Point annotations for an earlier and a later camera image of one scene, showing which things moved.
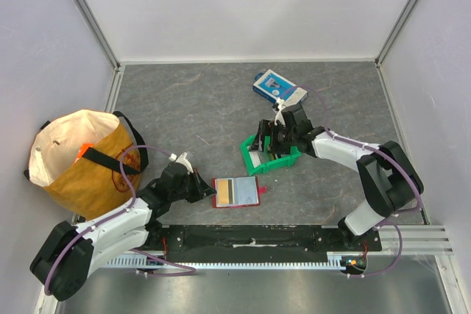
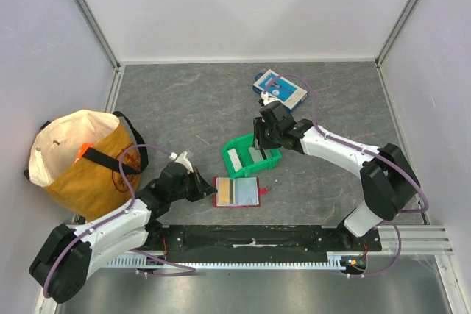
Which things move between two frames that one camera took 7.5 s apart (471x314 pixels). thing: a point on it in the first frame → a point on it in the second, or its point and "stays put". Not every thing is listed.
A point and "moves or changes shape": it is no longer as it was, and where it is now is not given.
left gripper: x=200 y=187 stays put
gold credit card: x=223 y=191 stays put
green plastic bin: x=253 y=169 moves or changes shape
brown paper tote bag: x=74 y=157 stays put
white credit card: x=255 y=159 → x=235 y=159
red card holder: x=241 y=191 stays put
